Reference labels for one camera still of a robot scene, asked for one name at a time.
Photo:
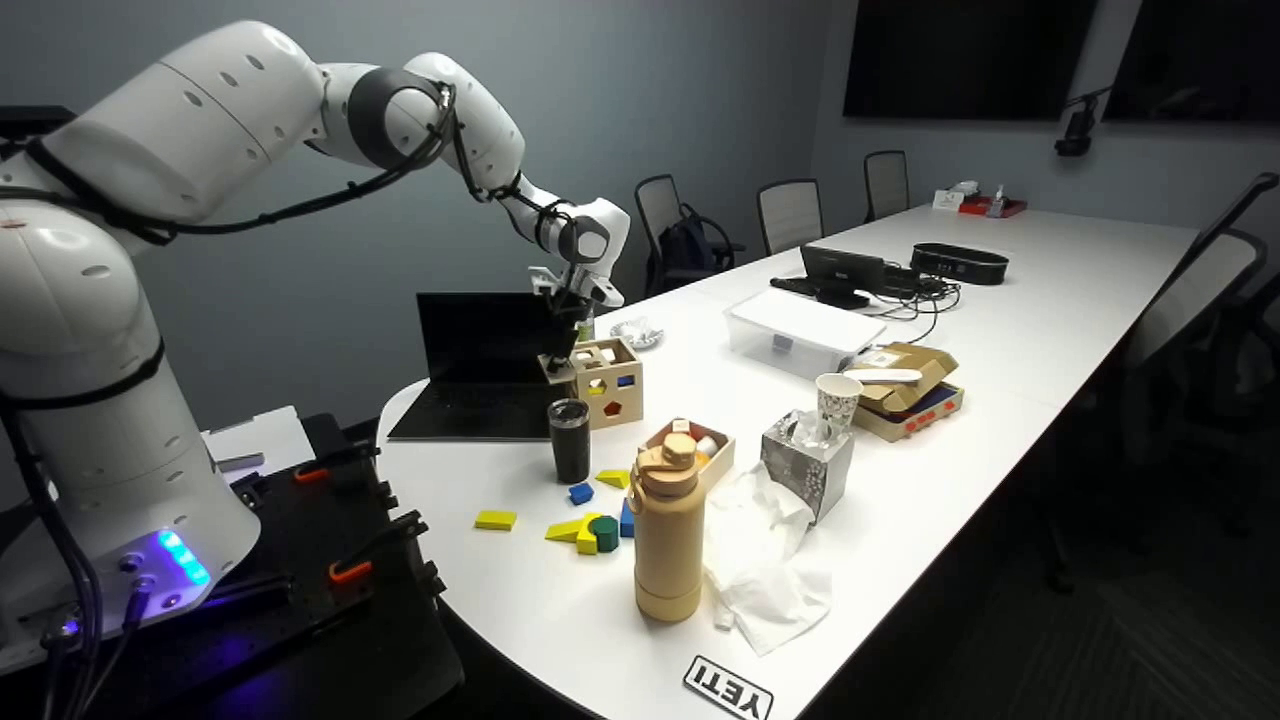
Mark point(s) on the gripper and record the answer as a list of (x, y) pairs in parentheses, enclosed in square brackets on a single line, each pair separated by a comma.
[(568, 316)]

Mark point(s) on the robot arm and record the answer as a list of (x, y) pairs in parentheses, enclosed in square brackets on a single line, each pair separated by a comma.
[(120, 300)]

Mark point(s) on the wooden cube lid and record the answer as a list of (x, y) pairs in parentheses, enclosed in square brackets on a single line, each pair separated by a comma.
[(600, 356)]

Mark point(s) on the wooden shape sorter cube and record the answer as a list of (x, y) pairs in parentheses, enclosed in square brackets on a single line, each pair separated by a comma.
[(615, 395)]

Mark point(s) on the open cardboard box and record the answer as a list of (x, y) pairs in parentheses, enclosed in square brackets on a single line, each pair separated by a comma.
[(915, 390)]

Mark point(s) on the small white dish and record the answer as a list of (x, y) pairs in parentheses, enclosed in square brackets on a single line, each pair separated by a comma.
[(636, 333)]

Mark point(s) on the black laptop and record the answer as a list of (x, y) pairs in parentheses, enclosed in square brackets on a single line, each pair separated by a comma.
[(480, 340)]

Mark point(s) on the black tumbler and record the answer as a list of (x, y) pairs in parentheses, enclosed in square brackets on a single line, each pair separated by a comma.
[(569, 445)]

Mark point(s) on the black backpack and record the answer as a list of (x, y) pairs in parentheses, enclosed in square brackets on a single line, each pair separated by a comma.
[(690, 250)]

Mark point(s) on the office chair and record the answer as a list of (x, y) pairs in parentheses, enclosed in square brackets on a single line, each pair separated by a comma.
[(886, 185), (790, 215), (657, 205)]

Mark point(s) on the yellow triangle block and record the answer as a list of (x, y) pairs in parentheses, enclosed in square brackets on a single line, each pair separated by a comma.
[(614, 478)]

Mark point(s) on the small blue block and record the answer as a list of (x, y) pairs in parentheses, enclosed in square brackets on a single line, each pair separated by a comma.
[(580, 493)]

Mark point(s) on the heap of wooden blocks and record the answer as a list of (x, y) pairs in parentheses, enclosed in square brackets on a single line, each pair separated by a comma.
[(700, 443)]

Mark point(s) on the small wooden tray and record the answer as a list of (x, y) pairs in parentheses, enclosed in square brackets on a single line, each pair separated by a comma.
[(718, 458)]

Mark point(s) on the tall blue block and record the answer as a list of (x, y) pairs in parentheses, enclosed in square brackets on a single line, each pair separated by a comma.
[(627, 520)]

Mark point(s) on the large yellow wedge block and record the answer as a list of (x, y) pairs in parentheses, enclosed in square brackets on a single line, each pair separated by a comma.
[(566, 530)]

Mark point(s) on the yellow rectangular block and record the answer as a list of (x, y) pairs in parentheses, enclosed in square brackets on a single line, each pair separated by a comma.
[(495, 520)]

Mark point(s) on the green cylinder block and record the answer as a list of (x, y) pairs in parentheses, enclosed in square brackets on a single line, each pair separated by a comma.
[(604, 533)]

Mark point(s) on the small yellow block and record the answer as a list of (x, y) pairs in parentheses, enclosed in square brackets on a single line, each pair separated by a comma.
[(586, 543)]

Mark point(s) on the clear plastic storage box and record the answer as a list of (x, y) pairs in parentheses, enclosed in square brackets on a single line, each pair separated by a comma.
[(800, 335)]

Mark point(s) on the tan water bottle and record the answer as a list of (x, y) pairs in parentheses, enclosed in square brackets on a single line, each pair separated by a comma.
[(668, 550)]

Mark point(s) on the small black monitor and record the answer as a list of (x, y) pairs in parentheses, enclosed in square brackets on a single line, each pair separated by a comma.
[(842, 270)]

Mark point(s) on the patterned tissue box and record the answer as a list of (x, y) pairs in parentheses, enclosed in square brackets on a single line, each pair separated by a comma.
[(805, 470)]

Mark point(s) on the patterned paper cup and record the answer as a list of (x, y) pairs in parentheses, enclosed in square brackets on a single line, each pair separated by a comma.
[(838, 400)]

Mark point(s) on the crumpled white tissue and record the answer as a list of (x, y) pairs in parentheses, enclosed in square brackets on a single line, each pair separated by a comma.
[(765, 570)]

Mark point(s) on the white paper sheet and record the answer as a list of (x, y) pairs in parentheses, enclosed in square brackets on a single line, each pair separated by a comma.
[(260, 435)]

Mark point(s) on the black oval speaker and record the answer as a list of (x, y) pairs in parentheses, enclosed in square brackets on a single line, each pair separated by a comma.
[(958, 264)]

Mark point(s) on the small white box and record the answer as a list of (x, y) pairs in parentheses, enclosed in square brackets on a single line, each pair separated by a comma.
[(947, 199)]

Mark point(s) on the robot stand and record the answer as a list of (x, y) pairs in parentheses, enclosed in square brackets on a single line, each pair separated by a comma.
[(330, 640)]

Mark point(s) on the black and white sticker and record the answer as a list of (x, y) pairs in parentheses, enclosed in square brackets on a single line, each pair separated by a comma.
[(728, 690)]

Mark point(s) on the small clear bottle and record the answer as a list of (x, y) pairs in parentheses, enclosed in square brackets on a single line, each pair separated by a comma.
[(996, 203)]

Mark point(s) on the red tray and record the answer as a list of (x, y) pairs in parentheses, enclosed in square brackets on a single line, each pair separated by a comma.
[(1010, 208)]

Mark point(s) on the row of office chairs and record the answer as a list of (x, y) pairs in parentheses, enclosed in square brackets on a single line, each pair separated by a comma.
[(1200, 320)]

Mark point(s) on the wall screen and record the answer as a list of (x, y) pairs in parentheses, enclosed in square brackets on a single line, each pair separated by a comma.
[(1195, 60), (965, 55)]

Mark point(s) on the camera on mount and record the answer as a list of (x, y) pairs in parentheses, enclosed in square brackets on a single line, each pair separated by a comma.
[(1076, 130)]

